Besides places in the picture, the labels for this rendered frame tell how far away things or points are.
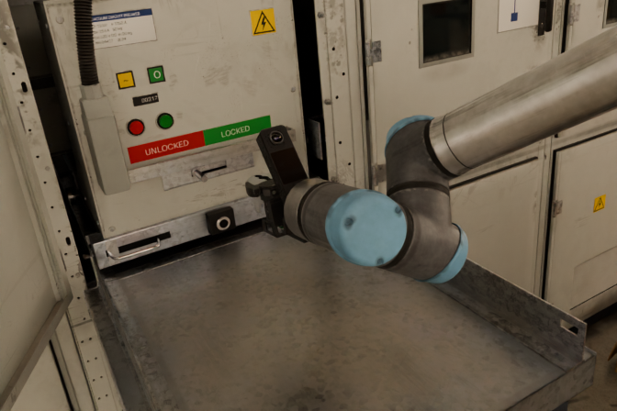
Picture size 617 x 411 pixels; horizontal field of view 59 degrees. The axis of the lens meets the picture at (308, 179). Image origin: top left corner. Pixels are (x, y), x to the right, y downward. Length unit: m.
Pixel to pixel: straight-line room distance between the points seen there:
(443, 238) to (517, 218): 1.08
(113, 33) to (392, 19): 0.61
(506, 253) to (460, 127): 1.12
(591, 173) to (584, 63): 1.38
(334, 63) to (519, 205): 0.81
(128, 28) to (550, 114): 0.77
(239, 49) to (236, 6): 0.09
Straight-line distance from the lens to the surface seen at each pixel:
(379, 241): 0.67
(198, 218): 1.24
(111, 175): 1.05
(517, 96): 0.72
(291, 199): 0.76
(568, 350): 0.92
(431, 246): 0.73
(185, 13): 1.16
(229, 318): 1.01
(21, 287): 1.08
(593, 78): 0.68
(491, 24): 1.54
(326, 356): 0.90
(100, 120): 1.03
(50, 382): 1.28
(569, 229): 2.06
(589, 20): 1.85
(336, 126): 1.29
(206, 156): 1.17
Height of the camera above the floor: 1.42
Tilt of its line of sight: 22 degrees down
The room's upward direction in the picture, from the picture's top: 6 degrees counter-clockwise
